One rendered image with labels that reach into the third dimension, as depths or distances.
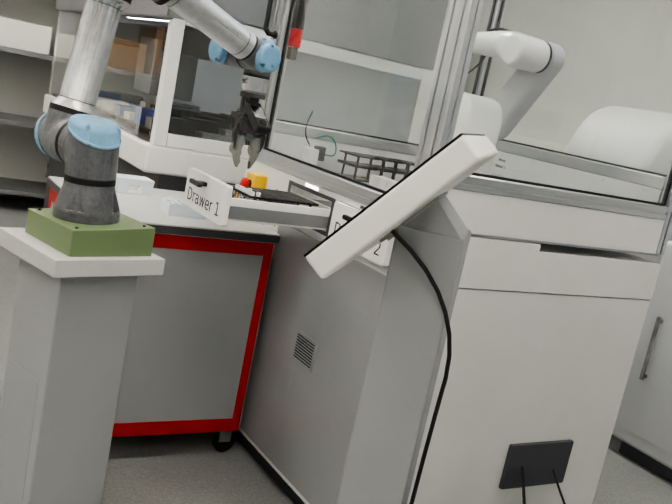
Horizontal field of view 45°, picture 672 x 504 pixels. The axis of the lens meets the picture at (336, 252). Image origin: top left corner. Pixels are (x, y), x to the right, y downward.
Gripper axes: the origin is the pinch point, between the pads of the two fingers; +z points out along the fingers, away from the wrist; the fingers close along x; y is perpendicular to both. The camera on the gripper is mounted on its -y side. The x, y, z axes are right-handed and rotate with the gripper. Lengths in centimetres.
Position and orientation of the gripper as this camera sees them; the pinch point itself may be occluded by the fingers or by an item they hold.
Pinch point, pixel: (244, 163)
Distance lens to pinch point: 234.1
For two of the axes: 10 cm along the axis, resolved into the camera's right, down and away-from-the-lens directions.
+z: -2.0, 9.6, 1.9
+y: -5.0, -2.6, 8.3
